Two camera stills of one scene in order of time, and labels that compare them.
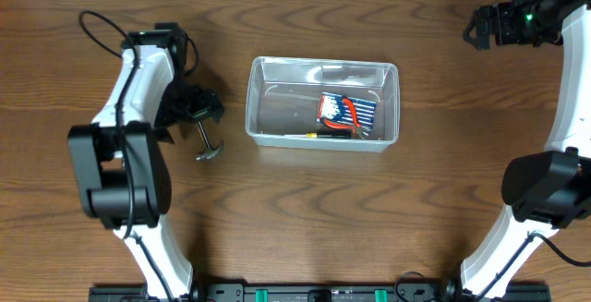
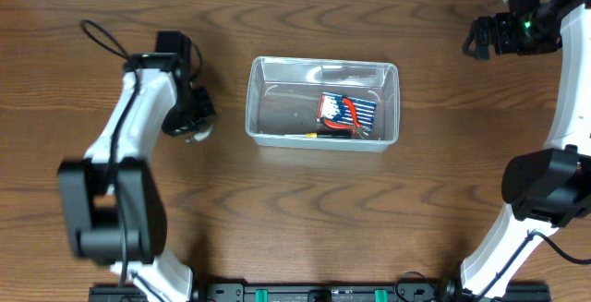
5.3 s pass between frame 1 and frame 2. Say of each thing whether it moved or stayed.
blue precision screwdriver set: stayed
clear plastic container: stayed
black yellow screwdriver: stayed
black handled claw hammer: moved
